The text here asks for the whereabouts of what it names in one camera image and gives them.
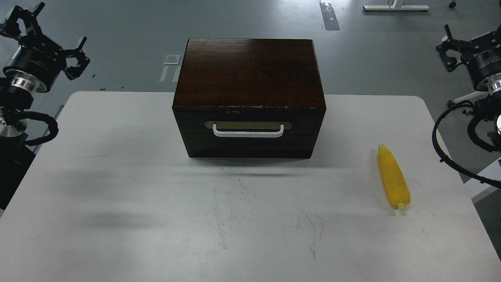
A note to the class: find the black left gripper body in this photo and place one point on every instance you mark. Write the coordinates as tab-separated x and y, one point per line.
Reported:
39	57

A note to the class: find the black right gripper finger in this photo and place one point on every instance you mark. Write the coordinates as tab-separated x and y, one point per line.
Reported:
464	48

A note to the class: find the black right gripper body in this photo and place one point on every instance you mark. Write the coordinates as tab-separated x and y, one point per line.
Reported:
483	60

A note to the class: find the yellow toy corn cob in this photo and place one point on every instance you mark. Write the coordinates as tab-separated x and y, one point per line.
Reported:
394	184

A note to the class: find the dark wooden drawer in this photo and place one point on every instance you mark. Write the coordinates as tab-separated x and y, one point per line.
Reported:
294	120

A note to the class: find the white drawer handle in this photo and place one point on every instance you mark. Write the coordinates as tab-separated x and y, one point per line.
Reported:
243	134

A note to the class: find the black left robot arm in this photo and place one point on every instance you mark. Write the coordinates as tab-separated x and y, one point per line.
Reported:
17	93

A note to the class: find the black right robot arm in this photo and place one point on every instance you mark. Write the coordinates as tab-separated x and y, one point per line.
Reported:
487	108

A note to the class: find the dark wooden drawer cabinet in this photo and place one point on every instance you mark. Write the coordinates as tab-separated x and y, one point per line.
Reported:
249	74

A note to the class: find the white table leg base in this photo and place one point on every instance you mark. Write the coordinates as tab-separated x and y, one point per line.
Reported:
396	5

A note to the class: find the grey floor tape strip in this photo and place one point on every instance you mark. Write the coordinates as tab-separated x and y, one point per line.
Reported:
329	15

